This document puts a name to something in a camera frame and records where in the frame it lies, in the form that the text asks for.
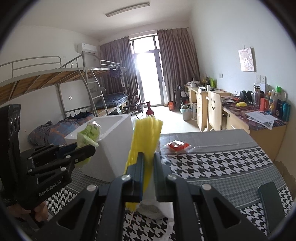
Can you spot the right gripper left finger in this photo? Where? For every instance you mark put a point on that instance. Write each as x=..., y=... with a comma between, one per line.
x=127, y=188

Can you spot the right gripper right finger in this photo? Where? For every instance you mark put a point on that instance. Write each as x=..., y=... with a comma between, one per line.
x=171, y=188

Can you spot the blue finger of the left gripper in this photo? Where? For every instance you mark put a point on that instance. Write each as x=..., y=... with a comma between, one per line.
x=76, y=154

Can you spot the green plastic wrapper bag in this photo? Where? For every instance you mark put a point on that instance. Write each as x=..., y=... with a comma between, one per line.
x=89, y=136

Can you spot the yellow foam net sleeve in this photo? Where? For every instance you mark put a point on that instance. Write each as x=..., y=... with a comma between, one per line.
x=145, y=139

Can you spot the person left hand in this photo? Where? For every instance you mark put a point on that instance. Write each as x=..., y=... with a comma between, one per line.
x=41, y=212

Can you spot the white styrofoam box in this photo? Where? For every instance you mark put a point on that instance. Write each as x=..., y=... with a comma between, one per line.
x=111, y=155

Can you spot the blue plaid bedding bundle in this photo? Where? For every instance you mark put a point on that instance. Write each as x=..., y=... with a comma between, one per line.
x=55, y=134

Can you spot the red snack packet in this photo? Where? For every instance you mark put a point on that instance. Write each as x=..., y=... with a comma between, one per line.
x=177, y=146

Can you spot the metal bunk bed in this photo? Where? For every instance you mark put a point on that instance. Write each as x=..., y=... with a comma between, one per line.
x=77, y=82

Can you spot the black folding chair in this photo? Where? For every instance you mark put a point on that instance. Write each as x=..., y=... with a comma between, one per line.
x=133, y=104

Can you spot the houndstooth table mat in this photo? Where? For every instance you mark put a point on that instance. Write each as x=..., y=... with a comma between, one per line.
x=227, y=166

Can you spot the white bucket on floor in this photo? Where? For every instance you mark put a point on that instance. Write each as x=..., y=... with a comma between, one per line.
x=186, y=114

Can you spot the wooden smiley chair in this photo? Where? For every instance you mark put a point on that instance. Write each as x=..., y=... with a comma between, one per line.
x=216, y=119

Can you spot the left brown curtain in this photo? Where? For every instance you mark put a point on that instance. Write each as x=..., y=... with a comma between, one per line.
x=119, y=60

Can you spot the brown curtain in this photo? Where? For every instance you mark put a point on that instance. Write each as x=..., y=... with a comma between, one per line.
x=119, y=60
x=179, y=59

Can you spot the white air conditioner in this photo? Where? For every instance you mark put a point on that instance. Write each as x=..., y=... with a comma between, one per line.
x=82, y=47

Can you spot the dark green phone case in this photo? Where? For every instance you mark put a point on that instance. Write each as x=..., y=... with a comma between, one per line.
x=272, y=205

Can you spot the yellow object on desk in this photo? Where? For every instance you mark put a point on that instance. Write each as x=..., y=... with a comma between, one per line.
x=241, y=104

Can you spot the papers on desk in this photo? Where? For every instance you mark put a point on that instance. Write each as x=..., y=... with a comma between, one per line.
x=262, y=118

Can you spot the wooden desk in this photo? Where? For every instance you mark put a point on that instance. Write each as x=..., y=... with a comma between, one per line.
x=236, y=118

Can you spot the right brown curtain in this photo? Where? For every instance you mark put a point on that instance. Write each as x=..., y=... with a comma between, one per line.
x=179, y=59

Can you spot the teal bottle on desk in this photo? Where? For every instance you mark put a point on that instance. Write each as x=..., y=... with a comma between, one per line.
x=285, y=111

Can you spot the ceiling tube light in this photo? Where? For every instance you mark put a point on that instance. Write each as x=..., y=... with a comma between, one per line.
x=127, y=8

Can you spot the cartoon wall picture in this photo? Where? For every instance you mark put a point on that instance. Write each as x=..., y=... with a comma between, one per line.
x=247, y=60

